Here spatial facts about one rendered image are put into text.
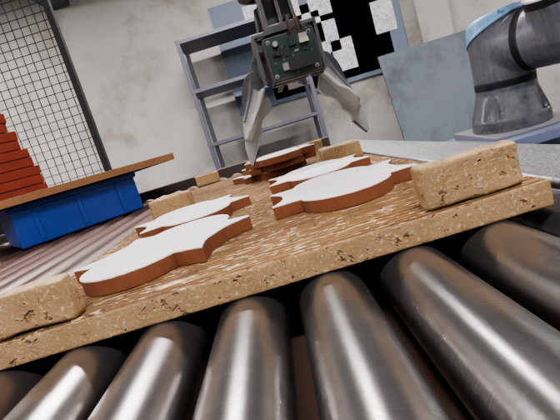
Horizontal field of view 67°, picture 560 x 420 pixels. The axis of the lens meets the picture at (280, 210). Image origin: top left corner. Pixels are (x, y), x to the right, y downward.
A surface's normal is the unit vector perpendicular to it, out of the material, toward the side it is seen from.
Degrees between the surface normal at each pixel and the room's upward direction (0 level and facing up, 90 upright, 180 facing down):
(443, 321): 42
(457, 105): 76
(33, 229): 90
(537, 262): 33
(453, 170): 93
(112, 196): 90
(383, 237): 90
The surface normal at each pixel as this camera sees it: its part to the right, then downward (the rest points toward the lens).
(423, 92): -0.05, -0.07
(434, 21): 0.03, 0.17
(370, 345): -0.08, -0.98
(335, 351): -0.65, -0.75
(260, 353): 0.23, -0.96
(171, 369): 0.52, -0.84
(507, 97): -0.52, 0.04
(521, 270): -0.92, -0.37
